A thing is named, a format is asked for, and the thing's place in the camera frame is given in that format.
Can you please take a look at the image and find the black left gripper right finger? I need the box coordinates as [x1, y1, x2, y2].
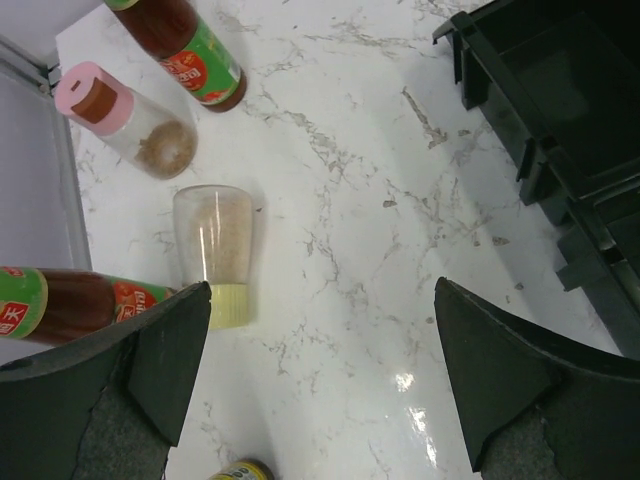
[435, 277, 639, 479]

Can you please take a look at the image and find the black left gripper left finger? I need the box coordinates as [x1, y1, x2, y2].
[1, 282, 211, 479]

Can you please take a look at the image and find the black six-compartment plastic tray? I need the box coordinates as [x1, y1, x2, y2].
[433, 1, 639, 358]

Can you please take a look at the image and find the yellow-cap sauce bottle front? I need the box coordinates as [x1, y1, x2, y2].
[1, 266, 176, 346]

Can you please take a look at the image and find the small brown-lid jar left edge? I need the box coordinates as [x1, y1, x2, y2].
[209, 458, 275, 480]

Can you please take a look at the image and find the yellow-lid clear spice shaker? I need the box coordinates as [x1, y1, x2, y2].
[173, 185, 254, 329]

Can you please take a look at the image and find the pink-lid spice shaker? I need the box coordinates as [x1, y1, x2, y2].
[54, 61, 198, 180]

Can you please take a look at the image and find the yellow-cap sauce bottle tall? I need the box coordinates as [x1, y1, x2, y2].
[106, 0, 247, 113]

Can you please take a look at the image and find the aluminium corner frame post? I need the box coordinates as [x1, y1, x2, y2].
[1, 38, 91, 270]

